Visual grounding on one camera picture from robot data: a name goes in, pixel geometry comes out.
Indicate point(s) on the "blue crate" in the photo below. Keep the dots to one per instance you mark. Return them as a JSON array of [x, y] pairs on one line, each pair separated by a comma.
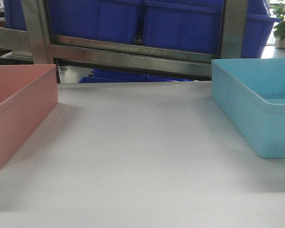
[[104, 20], [258, 26], [14, 17], [187, 25]]

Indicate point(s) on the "potted green plant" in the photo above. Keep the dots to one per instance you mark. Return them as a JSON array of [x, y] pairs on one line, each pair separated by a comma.
[[278, 10]]

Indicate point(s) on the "blue crate centre left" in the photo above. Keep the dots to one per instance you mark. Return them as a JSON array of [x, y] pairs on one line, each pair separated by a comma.
[[104, 20]]

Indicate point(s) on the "blue crate far left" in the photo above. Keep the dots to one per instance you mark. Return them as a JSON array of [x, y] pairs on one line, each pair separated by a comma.
[[14, 17]]

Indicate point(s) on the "stainless steel shelf rack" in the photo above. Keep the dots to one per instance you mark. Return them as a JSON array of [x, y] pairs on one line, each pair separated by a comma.
[[39, 44]]

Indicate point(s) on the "blue crates under shelf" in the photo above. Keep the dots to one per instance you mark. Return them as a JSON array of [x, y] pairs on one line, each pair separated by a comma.
[[109, 76]]

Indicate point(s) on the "blue crate far right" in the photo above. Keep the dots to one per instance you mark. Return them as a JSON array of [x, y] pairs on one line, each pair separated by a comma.
[[258, 26]]

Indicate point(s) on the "blue crate centre right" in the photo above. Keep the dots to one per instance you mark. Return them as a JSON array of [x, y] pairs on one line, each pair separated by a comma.
[[187, 25]]

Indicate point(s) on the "light blue plastic box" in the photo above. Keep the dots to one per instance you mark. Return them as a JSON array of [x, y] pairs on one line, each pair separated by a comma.
[[251, 92]]

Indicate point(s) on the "pink plastic box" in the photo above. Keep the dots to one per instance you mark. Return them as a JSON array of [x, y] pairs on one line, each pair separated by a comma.
[[28, 93]]

